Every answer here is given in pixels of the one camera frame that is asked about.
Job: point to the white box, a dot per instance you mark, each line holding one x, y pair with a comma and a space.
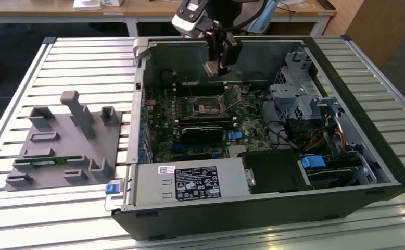
87, 5

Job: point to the wooden desk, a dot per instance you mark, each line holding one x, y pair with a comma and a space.
32, 11

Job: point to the pale blue teach pendant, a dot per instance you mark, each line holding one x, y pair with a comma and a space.
264, 18

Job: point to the blue disk carrier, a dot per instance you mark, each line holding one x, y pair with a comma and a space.
312, 162

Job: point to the wooden cabinet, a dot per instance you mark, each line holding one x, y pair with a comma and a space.
389, 26

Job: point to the black RAM slot bank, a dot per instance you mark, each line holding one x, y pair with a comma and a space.
205, 122
196, 89

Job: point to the black graphics card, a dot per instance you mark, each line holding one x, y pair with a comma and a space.
201, 134

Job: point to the grey parts rack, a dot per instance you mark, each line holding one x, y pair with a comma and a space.
67, 145

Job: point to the blue case latch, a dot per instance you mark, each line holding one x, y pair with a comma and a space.
112, 188

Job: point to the green motherboard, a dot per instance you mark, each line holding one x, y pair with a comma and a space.
251, 122

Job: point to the metal drive cage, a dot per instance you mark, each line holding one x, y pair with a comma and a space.
285, 91

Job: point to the black plastic shroud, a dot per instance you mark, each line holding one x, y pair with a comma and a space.
275, 172

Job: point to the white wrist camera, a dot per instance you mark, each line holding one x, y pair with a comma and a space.
188, 23

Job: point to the silver power supply unit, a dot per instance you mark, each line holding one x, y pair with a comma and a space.
153, 187

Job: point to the CPU socket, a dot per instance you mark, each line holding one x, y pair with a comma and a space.
207, 106

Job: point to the blue board connector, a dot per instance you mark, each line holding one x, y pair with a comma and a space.
235, 136

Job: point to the silver chipset heatsink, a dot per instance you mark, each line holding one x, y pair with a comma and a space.
237, 150

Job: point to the black PC case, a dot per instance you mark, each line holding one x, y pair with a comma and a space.
223, 221

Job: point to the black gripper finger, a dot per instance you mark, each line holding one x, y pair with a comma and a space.
232, 54
215, 48

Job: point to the silver CPU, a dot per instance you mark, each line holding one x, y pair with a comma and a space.
211, 69

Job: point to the metal disk bay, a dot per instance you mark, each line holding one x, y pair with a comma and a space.
369, 174

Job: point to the green RAM stick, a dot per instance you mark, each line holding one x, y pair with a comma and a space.
60, 160

